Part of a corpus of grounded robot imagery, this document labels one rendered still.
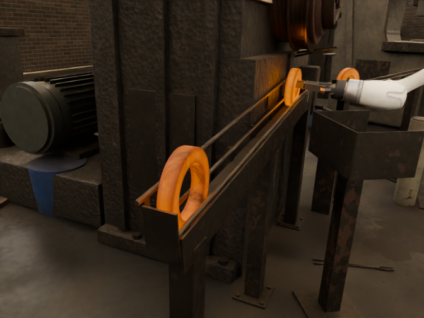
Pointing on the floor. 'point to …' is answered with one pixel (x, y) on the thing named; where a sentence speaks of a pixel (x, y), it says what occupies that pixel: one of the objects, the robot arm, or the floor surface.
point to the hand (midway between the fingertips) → (293, 83)
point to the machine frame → (183, 106)
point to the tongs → (360, 265)
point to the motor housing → (323, 188)
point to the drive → (54, 143)
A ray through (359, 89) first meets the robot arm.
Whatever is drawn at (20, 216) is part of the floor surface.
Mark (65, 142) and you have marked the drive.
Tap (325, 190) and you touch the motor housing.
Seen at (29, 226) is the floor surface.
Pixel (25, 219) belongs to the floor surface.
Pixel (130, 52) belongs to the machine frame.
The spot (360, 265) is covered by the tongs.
